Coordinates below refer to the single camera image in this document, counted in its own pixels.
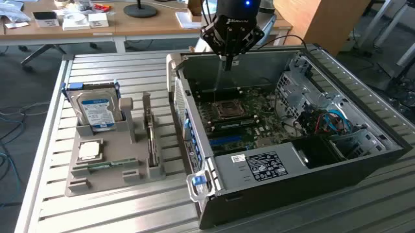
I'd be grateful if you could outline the hard disk with blue caddy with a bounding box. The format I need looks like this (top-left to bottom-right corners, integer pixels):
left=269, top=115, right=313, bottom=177
left=62, top=81, right=126, bottom=133

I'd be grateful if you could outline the white paper stack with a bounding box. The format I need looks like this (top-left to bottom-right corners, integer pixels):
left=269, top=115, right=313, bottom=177
left=175, top=11, right=205, bottom=29

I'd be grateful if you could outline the white box with black top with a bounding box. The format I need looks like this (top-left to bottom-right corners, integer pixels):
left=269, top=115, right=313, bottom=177
left=33, top=11, right=62, bottom=28

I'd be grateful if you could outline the Nvidia graphics card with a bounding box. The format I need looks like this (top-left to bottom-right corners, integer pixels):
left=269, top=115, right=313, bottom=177
left=142, top=91, right=162, bottom=170

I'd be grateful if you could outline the black open PC case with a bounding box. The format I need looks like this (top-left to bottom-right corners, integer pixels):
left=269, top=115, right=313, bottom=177
left=166, top=43, right=415, bottom=230

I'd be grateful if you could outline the white table frame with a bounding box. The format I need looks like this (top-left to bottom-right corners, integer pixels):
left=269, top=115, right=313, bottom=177
left=357, top=0, right=415, bottom=66

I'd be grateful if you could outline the black power cable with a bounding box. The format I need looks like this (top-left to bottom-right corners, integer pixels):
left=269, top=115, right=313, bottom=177
left=259, top=34, right=325, bottom=53

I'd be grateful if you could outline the flat white box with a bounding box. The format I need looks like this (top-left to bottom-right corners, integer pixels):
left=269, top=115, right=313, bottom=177
left=62, top=13, right=91, bottom=31

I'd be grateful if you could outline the grey power supply unit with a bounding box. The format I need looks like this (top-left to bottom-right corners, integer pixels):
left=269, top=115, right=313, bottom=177
left=213, top=142, right=309, bottom=190

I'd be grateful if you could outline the clear plastic bag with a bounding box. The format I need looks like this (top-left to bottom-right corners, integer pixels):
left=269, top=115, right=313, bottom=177
left=0, top=0, right=33, bottom=24

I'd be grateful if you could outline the CPU socket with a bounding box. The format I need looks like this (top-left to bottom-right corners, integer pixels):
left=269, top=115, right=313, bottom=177
left=213, top=100, right=246, bottom=119

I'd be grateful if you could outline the grey parts rack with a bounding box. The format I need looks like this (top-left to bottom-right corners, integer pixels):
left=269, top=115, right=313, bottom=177
left=65, top=97, right=169, bottom=198

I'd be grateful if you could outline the blue floor cable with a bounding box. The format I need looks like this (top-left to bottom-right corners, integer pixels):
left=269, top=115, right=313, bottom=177
left=0, top=116, right=23, bottom=208

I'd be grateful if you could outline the blue SATA wire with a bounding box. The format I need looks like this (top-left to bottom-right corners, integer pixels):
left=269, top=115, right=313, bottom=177
left=323, top=109, right=354, bottom=134

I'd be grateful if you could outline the white paper label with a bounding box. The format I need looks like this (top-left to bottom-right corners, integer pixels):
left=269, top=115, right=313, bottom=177
left=5, top=21, right=30, bottom=29

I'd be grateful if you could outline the blue expansion slot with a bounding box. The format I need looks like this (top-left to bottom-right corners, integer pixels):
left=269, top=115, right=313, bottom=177
left=209, top=134, right=243, bottom=146

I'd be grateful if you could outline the black lamp base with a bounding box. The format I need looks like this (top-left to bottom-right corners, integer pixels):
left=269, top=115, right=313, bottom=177
left=123, top=0, right=159, bottom=18

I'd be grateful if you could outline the brown cardboard box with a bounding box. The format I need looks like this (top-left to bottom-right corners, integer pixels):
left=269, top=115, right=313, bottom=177
left=187, top=0, right=211, bottom=17

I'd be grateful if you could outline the green motherboard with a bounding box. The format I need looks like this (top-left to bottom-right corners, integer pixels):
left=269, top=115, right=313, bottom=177
left=194, top=87, right=293, bottom=156

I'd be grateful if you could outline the silver CPU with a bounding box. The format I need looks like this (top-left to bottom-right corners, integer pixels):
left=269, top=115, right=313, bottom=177
left=78, top=142, right=103, bottom=161

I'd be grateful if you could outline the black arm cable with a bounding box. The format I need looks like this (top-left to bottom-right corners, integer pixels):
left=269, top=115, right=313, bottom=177
left=201, top=0, right=215, bottom=28

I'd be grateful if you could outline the wooden desk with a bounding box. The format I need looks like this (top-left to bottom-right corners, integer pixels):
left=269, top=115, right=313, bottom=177
left=115, top=0, right=294, bottom=42
left=0, top=0, right=118, bottom=47

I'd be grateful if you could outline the black desk leg with castors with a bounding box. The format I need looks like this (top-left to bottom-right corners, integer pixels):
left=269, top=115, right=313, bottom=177
left=19, top=43, right=69, bottom=72

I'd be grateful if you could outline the small white box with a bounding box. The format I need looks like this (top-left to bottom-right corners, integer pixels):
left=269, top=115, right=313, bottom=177
left=89, top=12, right=109, bottom=29

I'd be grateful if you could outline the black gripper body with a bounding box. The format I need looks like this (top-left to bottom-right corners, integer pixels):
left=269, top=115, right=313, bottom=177
left=213, top=0, right=262, bottom=37

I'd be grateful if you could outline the red wire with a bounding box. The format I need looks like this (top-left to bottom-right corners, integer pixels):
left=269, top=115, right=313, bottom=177
left=317, top=113, right=326, bottom=134

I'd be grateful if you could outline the metal disk bay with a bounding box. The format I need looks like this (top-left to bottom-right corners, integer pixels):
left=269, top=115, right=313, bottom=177
left=329, top=128, right=389, bottom=161

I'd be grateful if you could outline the orange small item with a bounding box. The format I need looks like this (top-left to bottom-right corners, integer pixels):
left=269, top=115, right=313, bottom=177
left=94, top=3, right=114, bottom=13

